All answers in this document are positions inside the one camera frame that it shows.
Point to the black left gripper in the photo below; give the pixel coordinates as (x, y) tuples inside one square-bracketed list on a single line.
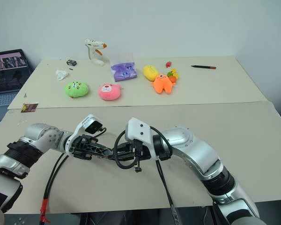
[(80, 148)]

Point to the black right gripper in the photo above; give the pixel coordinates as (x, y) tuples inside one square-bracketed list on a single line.
[(145, 153)]

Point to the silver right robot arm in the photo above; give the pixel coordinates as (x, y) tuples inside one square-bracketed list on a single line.
[(196, 150)]

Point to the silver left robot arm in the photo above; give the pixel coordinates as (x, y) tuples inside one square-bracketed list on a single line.
[(42, 136)]

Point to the pink plush toy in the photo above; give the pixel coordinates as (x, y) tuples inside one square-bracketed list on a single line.
[(110, 92)]

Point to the green plush toy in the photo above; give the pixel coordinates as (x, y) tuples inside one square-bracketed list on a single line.
[(76, 90)]

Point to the orange plush toy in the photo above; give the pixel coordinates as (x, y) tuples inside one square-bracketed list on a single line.
[(162, 84)]

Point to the bagged purple plush toy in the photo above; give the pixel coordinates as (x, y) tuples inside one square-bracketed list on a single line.
[(123, 71)]

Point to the red tape wrap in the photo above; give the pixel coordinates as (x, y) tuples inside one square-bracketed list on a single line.
[(44, 207)]

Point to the yellow plush toy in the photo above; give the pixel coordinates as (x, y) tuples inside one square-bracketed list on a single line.
[(150, 72)]

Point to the small printed card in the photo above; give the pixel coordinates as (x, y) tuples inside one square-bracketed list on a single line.
[(30, 107)]

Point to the crumpled white tissue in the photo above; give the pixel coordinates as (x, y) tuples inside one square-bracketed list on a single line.
[(61, 75)]

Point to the yellow orange fruit toy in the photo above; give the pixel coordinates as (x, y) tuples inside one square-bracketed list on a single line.
[(174, 74)]

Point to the small black box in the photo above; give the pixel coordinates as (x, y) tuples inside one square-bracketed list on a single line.
[(71, 62)]

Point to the white orange glue gun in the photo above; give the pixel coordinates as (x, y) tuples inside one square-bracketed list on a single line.
[(93, 55)]

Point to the small red toy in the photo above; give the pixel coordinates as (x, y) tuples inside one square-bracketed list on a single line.
[(168, 64)]

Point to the beige cardboard sheet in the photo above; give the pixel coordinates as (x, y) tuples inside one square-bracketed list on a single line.
[(224, 131), (213, 86)]

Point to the black brown pen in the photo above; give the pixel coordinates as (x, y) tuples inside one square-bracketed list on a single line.
[(202, 67)]

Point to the grey open laptop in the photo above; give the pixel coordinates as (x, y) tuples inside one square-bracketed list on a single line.
[(7, 70)]

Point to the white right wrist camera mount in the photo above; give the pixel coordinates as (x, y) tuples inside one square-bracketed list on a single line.
[(138, 129)]

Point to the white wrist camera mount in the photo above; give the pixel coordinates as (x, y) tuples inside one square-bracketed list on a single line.
[(138, 129), (78, 127)]

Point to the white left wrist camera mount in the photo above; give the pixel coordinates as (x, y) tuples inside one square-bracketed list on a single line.
[(78, 127)]

